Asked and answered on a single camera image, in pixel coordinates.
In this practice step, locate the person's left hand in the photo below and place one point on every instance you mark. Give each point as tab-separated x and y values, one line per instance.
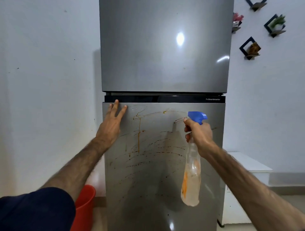
109	128

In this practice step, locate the person's right hand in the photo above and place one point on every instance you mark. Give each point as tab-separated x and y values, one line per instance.
201	138

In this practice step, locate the spray bottle blue trigger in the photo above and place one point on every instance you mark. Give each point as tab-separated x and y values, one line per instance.
190	180

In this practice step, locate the plain silver refrigerator door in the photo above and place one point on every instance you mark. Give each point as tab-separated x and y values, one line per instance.
155	178

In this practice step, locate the red plastic bucket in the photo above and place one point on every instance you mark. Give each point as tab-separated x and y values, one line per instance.
83	207

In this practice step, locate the person's left forearm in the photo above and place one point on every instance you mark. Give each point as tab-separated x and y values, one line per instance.
73	166

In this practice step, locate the person's right forearm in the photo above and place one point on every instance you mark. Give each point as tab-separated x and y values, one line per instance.
252	190

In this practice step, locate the grey refrigerator cabinet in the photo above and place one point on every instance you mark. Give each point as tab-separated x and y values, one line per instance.
133	98

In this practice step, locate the small white cabinet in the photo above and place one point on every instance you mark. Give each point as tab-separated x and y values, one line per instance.
247	164

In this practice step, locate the black diamond shelf with idol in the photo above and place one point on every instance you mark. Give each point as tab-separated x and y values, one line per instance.
243	50

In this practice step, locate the golden idol figurine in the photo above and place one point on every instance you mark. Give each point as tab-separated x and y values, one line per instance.
255	48

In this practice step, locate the dark blue left sleeve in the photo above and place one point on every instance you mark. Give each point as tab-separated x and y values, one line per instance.
35	211

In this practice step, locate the pink flowers in white pot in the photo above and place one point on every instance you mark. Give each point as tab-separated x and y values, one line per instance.
237	19

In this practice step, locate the black diamond shelf with plant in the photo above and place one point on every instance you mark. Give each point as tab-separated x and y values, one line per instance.
268	27

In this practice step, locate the green plant in white pot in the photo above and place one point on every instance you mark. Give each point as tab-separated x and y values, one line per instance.
277	22

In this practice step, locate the empty black diamond wall shelf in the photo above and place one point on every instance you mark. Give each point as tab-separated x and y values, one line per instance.
257	6

